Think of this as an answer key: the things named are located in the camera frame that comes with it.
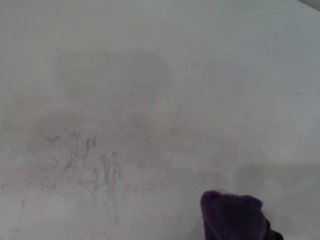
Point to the purple rag with black trim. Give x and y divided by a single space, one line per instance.
230 217

